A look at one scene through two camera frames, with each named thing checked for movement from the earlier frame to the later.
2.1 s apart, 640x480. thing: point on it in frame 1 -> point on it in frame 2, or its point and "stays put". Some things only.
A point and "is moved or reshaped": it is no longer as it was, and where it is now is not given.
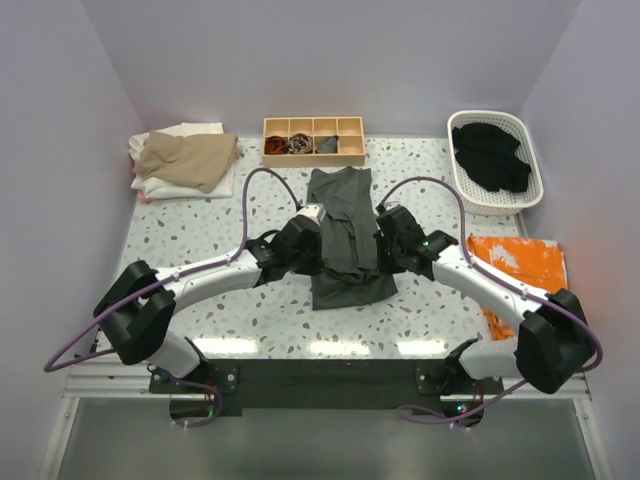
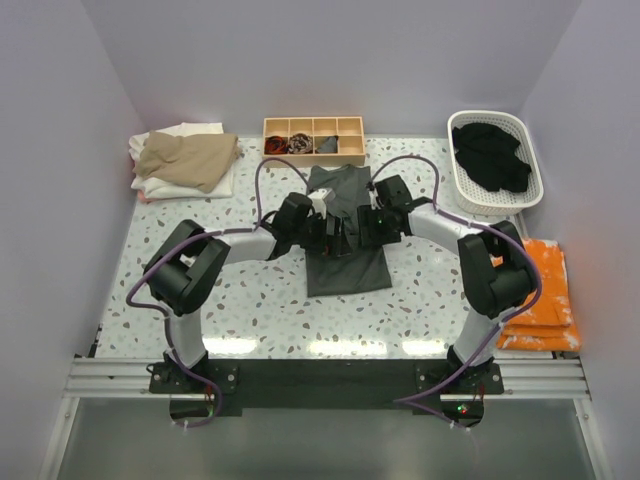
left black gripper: (317, 264) -> (327, 245)
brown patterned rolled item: (300, 143) stays put
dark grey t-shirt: (349, 273) is moved or reshaped
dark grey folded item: (329, 146) stays put
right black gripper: (385, 266) -> (366, 216)
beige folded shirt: (198, 161) stays put
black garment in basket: (487, 154) stays put
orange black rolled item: (276, 145) stays put
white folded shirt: (153, 187) stays put
